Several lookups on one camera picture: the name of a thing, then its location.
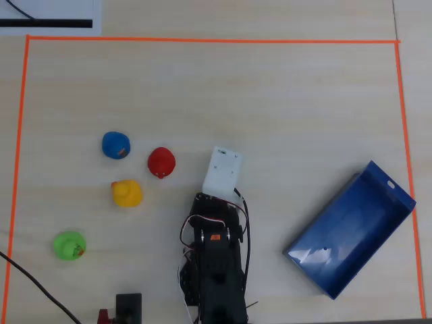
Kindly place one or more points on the orange tape strip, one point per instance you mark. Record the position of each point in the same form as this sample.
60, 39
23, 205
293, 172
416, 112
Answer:
406, 152
216, 40
17, 162

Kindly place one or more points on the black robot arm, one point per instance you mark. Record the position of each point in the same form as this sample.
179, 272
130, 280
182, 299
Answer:
219, 270

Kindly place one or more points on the red rubber duck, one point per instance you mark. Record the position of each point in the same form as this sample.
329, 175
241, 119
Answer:
162, 162

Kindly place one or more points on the yellow rubber duck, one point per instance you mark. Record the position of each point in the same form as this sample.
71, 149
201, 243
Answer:
126, 194

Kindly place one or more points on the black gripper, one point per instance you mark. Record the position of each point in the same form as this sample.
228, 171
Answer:
210, 204

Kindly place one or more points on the blue rubber duck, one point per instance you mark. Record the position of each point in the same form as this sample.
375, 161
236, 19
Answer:
114, 143

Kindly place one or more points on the green rubber duck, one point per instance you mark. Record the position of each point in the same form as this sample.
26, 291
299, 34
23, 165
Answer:
67, 244

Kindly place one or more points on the blue open box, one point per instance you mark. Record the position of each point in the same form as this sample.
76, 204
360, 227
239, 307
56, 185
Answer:
347, 229

